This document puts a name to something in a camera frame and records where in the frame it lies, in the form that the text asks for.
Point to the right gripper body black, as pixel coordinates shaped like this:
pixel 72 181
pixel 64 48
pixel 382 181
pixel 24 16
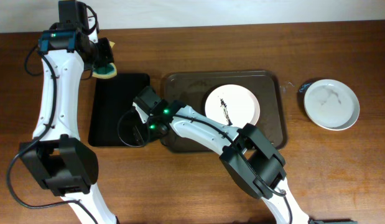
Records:
pixel 139 137

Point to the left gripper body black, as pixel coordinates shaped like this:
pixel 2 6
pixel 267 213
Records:
pixel 106 53

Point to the green yellow sponge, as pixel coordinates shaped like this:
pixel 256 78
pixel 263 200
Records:
pixel 106 72

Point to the black plastic tray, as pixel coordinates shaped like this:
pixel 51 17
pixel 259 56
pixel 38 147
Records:
pixel 112 123

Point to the white plate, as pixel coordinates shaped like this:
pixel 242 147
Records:
pixel 232 105
pixel 331 105

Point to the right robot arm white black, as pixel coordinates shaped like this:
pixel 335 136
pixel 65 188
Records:
pixel 253 163

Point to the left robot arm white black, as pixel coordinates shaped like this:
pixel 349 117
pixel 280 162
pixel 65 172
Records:
pixel 56 158

